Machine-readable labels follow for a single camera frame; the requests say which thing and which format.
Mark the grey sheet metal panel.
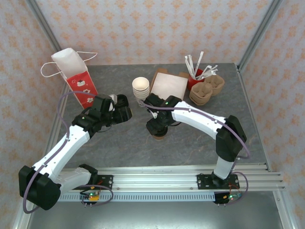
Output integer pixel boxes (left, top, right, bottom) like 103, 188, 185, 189
26, 201, 285, 229

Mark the stack of black cup lids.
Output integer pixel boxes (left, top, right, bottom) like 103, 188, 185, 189
113, 94, 130, 108

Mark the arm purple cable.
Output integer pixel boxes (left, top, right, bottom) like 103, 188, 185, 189
22, 91, 114, 214
139, 100, 251, 206

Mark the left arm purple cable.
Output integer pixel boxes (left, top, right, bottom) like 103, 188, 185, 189
22, 91, 114, 214

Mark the aluminium frame post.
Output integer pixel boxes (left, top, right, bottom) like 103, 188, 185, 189
25, 0, 64, 52
237, 0, 285, 72

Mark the red white paper gift bag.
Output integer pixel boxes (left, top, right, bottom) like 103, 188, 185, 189
40, 47, 100, 109

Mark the stack of white paper cups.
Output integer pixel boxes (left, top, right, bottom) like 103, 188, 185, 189
132, 76, 150, 107

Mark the aluminium frame leg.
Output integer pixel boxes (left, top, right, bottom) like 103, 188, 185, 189
273, 190, 296, 229
11, 190, 36, 229

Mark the brown cardboard napkin tray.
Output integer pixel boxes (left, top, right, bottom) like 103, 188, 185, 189
150, 68, 190, 101

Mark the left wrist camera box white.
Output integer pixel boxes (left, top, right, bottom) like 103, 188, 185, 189
108, 94, 119, 112

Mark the red straw holder cup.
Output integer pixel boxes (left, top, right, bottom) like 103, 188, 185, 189
187, 68, 205, 92

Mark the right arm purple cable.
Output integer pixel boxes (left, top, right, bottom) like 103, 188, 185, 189
139, 100, 251, 206

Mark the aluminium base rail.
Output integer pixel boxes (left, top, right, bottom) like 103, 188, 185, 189
25, 166, 286, 192

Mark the brown pulp cup carrier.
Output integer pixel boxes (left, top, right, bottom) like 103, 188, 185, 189
190, 75, 225, 102

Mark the stack of brown pulp carriers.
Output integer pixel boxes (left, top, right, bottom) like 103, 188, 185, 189
189, 78, 225, 106

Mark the slotted white cable duct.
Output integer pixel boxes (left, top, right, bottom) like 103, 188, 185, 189
57, 193, 216, 203

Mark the white paper-wrapped straw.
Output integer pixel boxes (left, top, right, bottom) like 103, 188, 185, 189
184, 55, 195, 79
200, 66, 219, 80
197, 64, 213, 79
187, 54, 196, 79
194, 51, 205, 78

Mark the small green circuit board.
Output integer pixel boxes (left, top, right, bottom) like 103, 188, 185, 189
80, 190, 101, 202
223, 193, 243, 201

